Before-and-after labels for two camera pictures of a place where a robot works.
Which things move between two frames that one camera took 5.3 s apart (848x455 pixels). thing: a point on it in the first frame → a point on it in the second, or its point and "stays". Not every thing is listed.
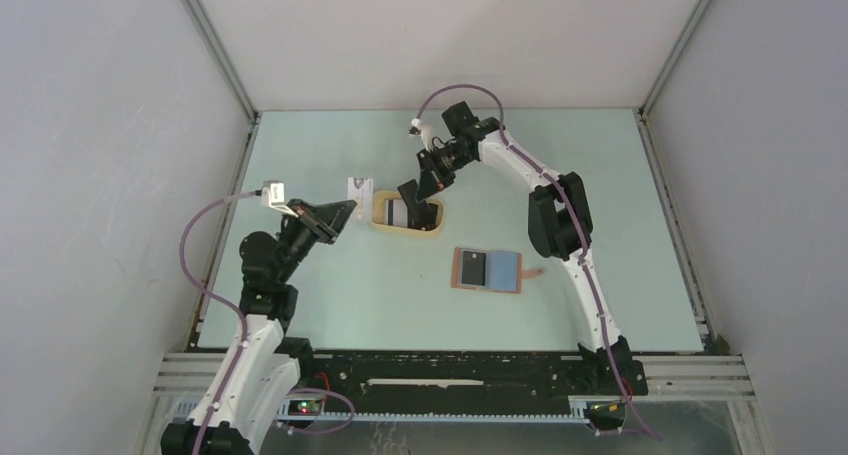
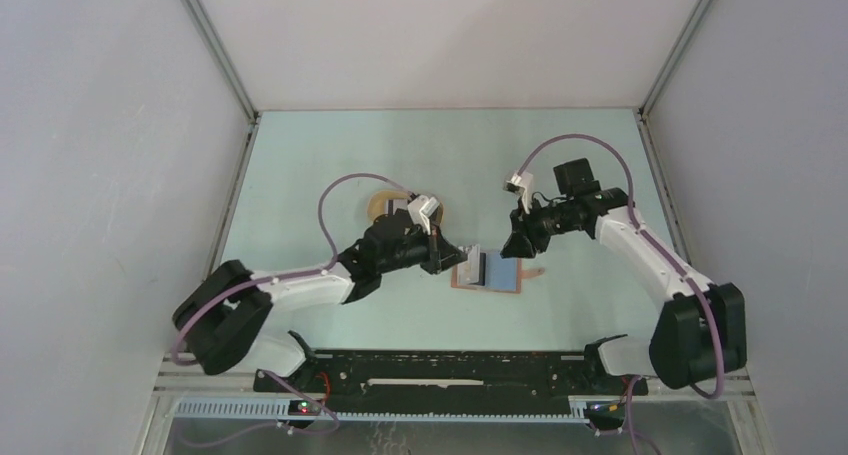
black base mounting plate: x=459 y=374 stays
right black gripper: x=433 y=178 → x=525 y=235
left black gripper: x=325 y=222 → x=442 y=254
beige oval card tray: x=378 y=219 stays
